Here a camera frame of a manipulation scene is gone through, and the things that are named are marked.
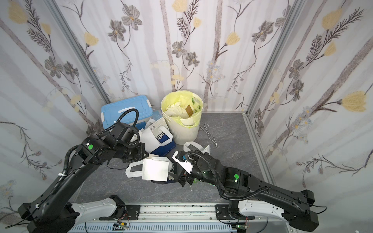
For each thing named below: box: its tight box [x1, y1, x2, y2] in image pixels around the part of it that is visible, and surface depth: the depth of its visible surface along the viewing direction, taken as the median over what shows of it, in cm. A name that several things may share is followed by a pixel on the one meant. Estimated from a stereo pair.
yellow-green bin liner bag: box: [160, 90, 204, 129], surface depth 95 cm
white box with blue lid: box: [101, 95, 154, 129], surface depth 101 cm
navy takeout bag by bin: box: [139, 116, 176, 157], surface depth 84 cm
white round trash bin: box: [161, 90, 204, 146], surface depth 95 cm
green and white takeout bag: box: [183, 141, 211, 155], surface depth 78 cm
